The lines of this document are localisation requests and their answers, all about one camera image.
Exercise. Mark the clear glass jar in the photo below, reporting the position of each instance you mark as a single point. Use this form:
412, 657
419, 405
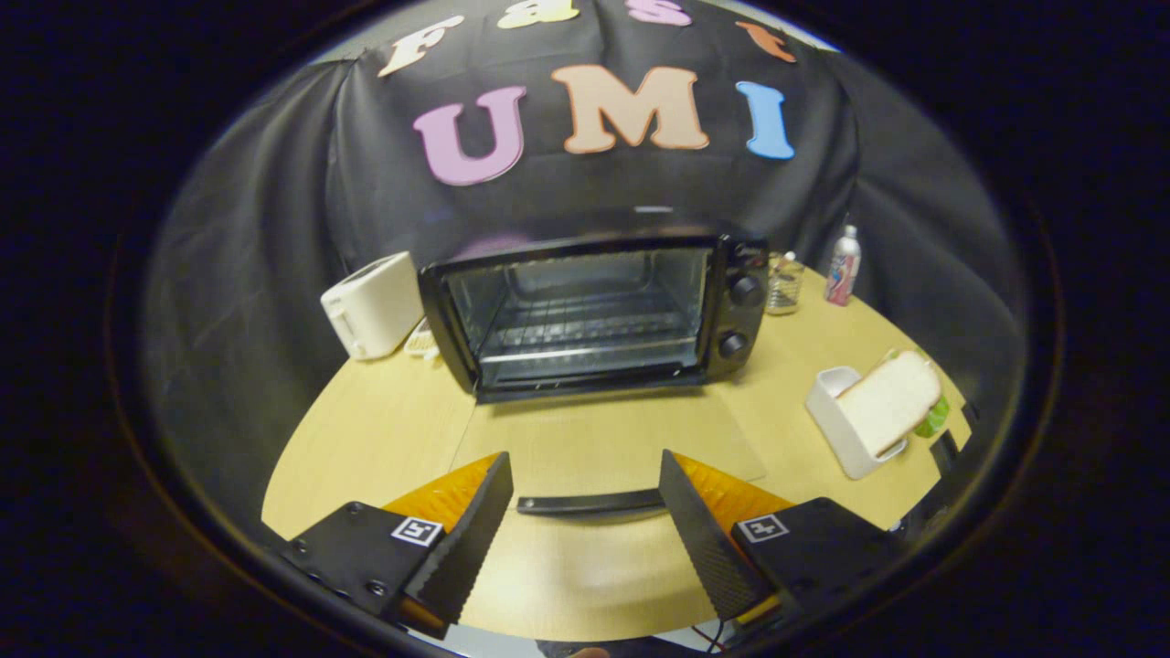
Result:
784, 285

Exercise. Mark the dark chair back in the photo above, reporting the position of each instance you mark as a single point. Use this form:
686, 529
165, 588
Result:
944, 452

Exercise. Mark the white bread toaster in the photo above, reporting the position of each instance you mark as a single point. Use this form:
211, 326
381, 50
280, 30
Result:
370, 306

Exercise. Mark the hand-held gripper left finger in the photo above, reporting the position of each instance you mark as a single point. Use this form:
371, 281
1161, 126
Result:
471, 539

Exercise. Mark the white plastic holder tray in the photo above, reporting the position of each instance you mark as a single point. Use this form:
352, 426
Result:
836, 425

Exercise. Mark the black toaster oven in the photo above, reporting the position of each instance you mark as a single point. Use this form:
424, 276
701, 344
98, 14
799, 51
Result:
740, 320

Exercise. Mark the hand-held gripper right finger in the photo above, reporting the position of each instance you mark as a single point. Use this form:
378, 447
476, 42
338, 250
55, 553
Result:
708, 548

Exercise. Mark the sandwich with lettuce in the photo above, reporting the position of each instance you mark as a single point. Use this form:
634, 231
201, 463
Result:
891, 402

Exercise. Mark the plastic bottle with pink label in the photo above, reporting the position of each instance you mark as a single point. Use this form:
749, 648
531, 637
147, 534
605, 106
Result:
843, 270

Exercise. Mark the small white ribbed object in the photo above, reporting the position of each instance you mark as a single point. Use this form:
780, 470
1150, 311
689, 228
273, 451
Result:
420, 340

